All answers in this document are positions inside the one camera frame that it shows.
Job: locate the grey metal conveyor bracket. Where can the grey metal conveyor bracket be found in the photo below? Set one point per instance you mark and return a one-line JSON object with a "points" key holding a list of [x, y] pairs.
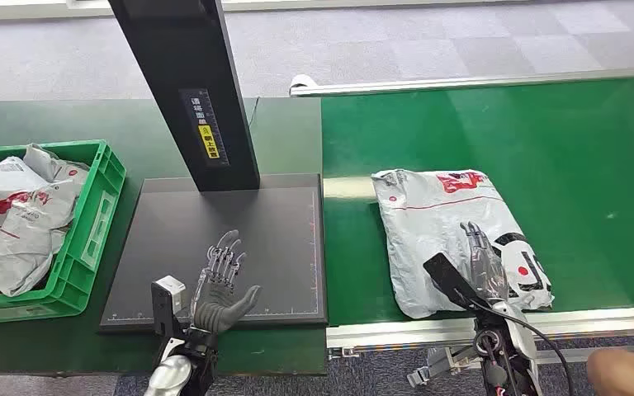
{"points": [[443, 363]]}

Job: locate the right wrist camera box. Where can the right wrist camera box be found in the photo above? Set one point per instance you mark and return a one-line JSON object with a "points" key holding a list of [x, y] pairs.
{"points": [[448, 279]]}

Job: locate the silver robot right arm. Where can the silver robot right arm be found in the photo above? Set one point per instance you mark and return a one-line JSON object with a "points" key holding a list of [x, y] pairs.
{"points": [[505, 350]]}

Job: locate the black scanner column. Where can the black scanner column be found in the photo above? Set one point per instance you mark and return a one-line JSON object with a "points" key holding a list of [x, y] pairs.
{"points": [[185, 54]]}

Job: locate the large crumpled grey mailer bag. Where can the large crumpled grey mailer bag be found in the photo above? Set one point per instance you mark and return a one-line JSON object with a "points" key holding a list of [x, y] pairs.
{"points": [[5, 235]]}

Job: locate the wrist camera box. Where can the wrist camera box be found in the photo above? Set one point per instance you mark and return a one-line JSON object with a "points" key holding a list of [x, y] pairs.
{"points": [[448, 279], [166, 298]]}

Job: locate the person's knee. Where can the person's knee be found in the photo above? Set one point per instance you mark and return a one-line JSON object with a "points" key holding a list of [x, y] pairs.
{"points": [[618, 374]]}

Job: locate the green conveyor belt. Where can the green conveyor belt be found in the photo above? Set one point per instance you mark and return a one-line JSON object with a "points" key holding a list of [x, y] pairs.
{"points": [[541, 164]]}

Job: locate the black yellow column label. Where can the black yellow column label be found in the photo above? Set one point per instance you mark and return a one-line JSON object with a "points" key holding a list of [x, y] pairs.
{"points": [[206, 131]]}

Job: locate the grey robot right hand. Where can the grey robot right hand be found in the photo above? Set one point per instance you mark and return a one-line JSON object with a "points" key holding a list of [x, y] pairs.
{"points": [[486, 273]]}

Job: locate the white rail end cap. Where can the white rail end cap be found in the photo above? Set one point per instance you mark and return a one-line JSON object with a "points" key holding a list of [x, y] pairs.
{"points": [[301, 82]]}

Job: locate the grey mailer package red print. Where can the grey mailer package red print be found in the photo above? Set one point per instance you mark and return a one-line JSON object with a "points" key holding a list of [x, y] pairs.
{"points": [[432, 229]]}

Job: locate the small crumpled grey mailer bag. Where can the small crumpled grey mailer bag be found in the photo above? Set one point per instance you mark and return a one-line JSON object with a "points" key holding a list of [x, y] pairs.
{"points": [[49, 164]]}

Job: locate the black weighing platform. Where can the black weighing platform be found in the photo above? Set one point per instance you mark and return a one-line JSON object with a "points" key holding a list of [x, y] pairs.
{"points": [[185, 235]]}

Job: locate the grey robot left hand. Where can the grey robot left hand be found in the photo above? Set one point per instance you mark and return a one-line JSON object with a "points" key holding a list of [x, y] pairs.
{"points": [[216, 309]]}

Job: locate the green plastic basket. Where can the green plastic basket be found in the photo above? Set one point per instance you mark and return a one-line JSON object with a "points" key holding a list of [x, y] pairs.
{"points": [[90, 229]]}

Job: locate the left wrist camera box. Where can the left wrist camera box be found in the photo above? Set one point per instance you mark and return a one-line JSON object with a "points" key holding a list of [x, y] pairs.
{"points": [[166, 298]]}

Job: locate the aluminium conveyor rail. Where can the aluminium conveyor rail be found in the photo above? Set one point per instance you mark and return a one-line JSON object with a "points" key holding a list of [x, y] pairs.
{"points": [[596, 320]]}

